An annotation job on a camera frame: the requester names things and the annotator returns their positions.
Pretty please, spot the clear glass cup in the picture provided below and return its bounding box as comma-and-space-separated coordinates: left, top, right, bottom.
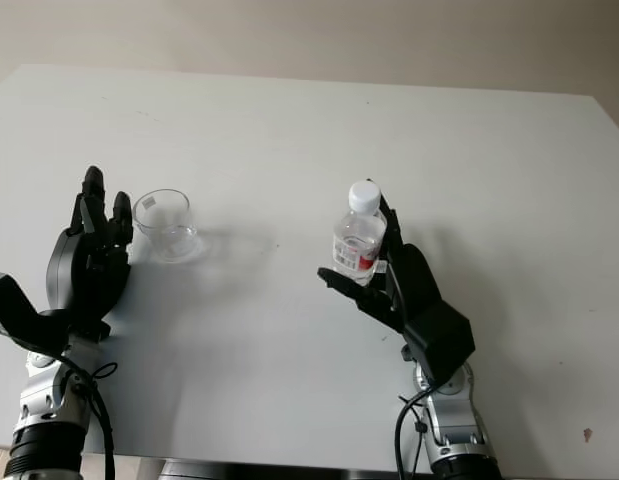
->
131, 188, 201, 264

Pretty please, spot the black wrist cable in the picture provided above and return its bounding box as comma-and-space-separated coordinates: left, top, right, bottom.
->
394, 382, 440, 480
56, 355, 119, 480

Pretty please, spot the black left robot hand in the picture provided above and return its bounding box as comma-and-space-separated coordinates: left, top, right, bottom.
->
44, 165, 136, 342

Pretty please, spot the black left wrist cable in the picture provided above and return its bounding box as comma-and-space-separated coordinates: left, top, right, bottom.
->
56, 355, 119, 480

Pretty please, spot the clear plastic water bottle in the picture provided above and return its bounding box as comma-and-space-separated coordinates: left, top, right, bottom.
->
331, 180, 388, 288

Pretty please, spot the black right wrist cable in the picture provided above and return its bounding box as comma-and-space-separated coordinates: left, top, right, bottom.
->
394, 382, 440, 480

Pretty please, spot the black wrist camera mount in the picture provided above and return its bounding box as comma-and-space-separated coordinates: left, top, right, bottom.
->
402, 298, 477, 387
0, 269, 74, 359

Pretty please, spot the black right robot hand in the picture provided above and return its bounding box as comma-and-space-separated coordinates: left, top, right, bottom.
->
316, 177, 442, 337

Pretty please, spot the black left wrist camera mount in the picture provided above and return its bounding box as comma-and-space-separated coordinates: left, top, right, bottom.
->
0, 269, 74, 359

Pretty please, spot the black robot torso edge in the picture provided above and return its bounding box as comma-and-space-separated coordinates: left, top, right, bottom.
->
157, 459, 426, 480

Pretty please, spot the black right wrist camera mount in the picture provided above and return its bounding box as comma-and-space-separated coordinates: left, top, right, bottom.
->
402, 298, 477, 387

